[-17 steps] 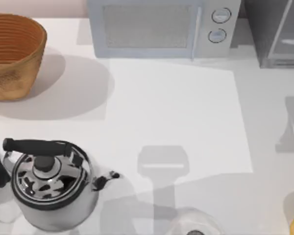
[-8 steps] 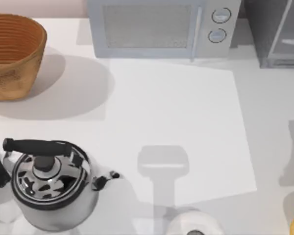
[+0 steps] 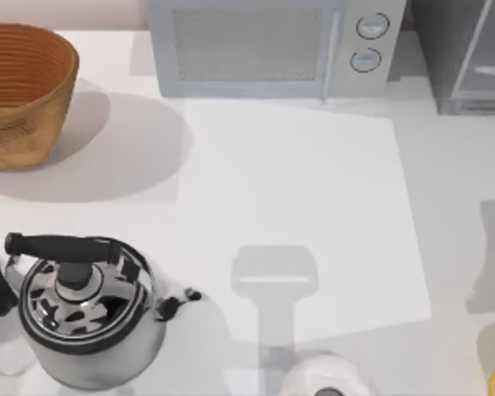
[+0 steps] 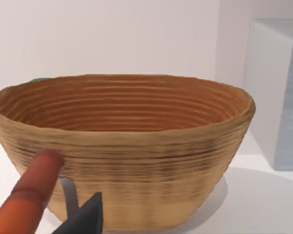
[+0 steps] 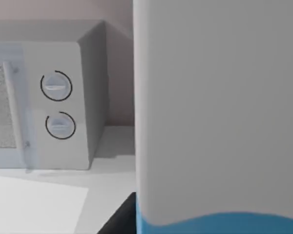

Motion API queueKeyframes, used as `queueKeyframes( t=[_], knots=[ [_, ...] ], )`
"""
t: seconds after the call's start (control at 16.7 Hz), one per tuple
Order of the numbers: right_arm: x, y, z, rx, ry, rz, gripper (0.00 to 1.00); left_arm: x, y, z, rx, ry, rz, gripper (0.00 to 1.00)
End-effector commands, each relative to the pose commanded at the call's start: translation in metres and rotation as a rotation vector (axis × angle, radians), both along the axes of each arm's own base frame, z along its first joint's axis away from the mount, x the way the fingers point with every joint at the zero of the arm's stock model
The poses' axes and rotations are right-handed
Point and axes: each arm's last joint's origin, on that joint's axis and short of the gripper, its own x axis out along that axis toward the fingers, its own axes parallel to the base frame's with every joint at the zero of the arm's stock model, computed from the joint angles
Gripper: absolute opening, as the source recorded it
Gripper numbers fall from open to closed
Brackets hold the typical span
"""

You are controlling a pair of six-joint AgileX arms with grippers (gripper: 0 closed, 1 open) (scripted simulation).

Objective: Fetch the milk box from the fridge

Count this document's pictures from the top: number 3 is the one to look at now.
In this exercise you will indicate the microwave door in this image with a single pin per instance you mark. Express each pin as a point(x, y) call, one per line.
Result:
point(247, 45)

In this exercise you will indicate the pale microwave oven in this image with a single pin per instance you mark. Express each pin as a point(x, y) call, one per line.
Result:
point(367, 82)

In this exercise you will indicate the microwave knob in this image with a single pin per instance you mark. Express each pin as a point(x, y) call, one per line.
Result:
point(365, 60)
point(372, 25)

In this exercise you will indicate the white paper roll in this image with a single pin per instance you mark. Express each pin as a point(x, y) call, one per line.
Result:
point(328, 371)

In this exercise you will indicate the wooden basket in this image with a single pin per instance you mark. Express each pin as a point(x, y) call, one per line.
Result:
point(22, 123)

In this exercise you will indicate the grey cabinet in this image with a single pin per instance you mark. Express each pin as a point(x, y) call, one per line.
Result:
point(445, 62)

